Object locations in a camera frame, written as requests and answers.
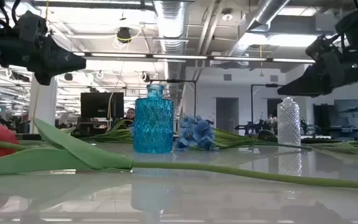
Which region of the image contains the background robot workstation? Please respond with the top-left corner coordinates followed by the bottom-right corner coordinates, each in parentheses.
top-left (312, 99), bottom-right (358, 138)

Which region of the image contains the person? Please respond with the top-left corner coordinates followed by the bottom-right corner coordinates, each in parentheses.
top-left (123, 108), bottom-right (136, 127)

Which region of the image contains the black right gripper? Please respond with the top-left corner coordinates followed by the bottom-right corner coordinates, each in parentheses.
top-left (277, 50), bottom-right (358, 97)

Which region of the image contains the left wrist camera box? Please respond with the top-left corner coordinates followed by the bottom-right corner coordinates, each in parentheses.
top-left (17, 11), bottom-right (48, 43)

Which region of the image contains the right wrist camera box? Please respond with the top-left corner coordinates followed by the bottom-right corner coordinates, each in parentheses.
top-left (305, 34), bottom-right (341, 63)

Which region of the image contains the grey door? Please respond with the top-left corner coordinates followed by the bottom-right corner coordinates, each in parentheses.
top-left (215, 97), bottom-right (239, 135)

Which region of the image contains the long ceiling light strip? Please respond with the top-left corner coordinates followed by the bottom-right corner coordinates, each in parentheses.
top-left (72, 52), bottom-right (317, 65)

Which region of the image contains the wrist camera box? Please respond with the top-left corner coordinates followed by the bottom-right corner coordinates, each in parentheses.
top-left (305, 34), bottom-right (341, 63)
top-left (17, 11), bottom-right (48, 43)

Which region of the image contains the white column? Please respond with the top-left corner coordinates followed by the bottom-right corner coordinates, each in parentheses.
top-left (29, 74), bottom-right (58, 134)

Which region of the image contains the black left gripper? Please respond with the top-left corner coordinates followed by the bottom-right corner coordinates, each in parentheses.
top-left (8, 32), bottom-right (87, 86)

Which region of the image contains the silver ventilation duct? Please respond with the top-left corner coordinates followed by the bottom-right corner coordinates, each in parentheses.
top-left (152, 0), bottom-right (188, 86)
top-left (228, 0), bottom-right (291, 57)

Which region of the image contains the clear patterned glass vase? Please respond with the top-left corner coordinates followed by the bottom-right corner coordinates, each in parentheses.
top-left (277, 96), bottom-right (302, 147)

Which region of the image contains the blue patterned glass vase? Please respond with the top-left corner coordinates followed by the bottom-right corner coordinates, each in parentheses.
top-left (133, 83), bottom-right (175, 154)

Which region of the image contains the black artificial tulip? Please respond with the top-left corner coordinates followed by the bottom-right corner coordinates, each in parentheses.
top-left (257, 129), bottom-right (278, 142)

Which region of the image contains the black computer monitor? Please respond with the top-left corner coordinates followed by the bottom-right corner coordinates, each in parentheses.
top-left (80, 91), bottom-right (125, 119)

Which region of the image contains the black ceiling dome camera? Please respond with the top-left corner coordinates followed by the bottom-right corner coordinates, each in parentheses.
top-left (116, 27), bottom-right (132, 44)

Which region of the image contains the black overhead stand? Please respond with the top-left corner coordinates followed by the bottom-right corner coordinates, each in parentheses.
top-left (157, 78), bottom-right (198, 119)
top-left (250, 83), bottom-right (280, 126)

